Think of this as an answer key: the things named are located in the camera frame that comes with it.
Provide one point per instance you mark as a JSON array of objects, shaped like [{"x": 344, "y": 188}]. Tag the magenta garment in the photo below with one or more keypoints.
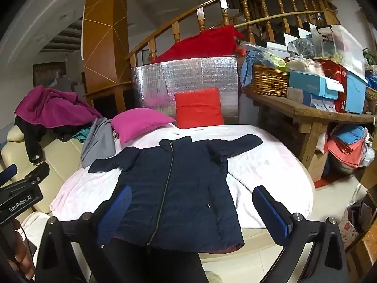
[{"x": 50, "y": 106}]

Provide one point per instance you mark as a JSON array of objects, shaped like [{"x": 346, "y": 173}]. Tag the red cloth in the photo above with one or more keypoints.
[{"x": 200, "y": 45}]

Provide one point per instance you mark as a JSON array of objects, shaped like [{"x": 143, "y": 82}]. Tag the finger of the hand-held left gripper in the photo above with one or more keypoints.
[
  {"x": 7, "y": 174},
  {"x": 35, "y": 172}
]

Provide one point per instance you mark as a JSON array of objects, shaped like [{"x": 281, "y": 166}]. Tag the clear plastic storage box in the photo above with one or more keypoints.
[{"x": 344, "y": 44}]

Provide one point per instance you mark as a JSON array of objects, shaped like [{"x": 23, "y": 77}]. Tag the black garment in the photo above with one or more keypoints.
[{"x": 31, "y": 141}]

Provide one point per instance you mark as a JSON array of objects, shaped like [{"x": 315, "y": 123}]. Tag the person's black pants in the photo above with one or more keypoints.
[{"x": 153, "y": 265}]

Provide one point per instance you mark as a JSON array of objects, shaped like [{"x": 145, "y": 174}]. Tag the coral folded cloth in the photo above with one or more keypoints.
[{"x": 344, "y": 153}]

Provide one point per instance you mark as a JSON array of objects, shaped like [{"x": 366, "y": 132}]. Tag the grey plastic bag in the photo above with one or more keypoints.
[{"x": 300, "y": 47}]

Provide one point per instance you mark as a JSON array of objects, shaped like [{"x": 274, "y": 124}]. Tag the red pillow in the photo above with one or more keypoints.
[{"x": 197, "y": 109}]

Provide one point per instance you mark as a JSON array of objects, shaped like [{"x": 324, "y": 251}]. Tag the teal cloth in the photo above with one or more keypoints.
[{"x": 82, "y": 134}]

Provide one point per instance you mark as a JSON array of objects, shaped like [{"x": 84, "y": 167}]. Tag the blue white patterned box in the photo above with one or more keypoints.
[{"x": 303, "y": 97}]

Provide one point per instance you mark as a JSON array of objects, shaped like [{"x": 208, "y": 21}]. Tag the silver foil panel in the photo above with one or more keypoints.
[{"x": 188, "y": 73}]

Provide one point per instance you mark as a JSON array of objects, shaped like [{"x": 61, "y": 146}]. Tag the cream leather sofa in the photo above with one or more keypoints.
[{"x": 59, "y": 159}]

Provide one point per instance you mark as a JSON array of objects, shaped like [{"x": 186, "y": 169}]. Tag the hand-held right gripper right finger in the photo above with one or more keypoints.
[{"x": 274, "y": 212}]

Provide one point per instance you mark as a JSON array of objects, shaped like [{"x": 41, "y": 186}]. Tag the brown cardboard box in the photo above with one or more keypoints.
[{"x": 318, "y": 165}]

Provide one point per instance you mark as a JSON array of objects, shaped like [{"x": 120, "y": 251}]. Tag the wooden table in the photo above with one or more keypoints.
[{"x": 282, "y": 106}]

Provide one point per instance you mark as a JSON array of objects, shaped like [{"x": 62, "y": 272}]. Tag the blue plastic bin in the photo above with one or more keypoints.
[{"x": 356, "y": 94}]

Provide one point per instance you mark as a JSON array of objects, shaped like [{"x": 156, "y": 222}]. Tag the magenta pillow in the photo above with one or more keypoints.
[{"x": 138, "y": 122}]

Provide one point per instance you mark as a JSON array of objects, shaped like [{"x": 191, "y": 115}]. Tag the patterned gift bag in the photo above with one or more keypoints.
[{"x": 350, "y": 227}]

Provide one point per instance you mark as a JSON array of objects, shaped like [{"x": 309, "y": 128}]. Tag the person's left hand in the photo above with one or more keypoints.
[{"x": 20, "y": 256}]

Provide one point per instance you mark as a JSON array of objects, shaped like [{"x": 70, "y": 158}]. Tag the white pink fluffy blanket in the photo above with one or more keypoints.
[{"x": 265, "y": 168}]

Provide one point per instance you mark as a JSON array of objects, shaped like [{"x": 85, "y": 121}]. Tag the wooden stair railing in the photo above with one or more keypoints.
[{"x": 225, "y": 13}]

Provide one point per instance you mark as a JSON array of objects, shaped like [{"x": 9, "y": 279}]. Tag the blue folded cloth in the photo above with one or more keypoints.
[{"x": 350, "y": 134}]

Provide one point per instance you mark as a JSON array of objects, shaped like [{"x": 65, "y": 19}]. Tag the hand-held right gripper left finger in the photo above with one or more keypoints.
[{"x": 119, "y": 209}]

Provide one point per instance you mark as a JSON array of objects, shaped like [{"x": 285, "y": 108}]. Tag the light blue cardboard box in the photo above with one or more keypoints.
[{"x": 309, "y": 84}]

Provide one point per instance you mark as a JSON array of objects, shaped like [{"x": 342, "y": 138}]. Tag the red box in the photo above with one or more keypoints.
[{"x": 340, "y": 73}]

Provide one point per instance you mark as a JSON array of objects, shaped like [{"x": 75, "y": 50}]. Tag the orange wooden column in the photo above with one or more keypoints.
[{"x": 103, "y": 35}]

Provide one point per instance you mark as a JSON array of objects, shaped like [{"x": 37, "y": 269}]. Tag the wicker basket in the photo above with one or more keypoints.
[{"x": 268, "y": 81}]

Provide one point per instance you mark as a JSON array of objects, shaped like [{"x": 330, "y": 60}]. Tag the white plastic bag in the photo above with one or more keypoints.
[{"x": 303, "y": 64}]

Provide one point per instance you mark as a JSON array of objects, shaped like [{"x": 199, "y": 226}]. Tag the navy blue jacket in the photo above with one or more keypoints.
[{"x": 182, "y": 188}]

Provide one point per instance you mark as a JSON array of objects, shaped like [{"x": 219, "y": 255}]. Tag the grey garment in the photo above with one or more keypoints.
[{"x": 98, "y": 144}]

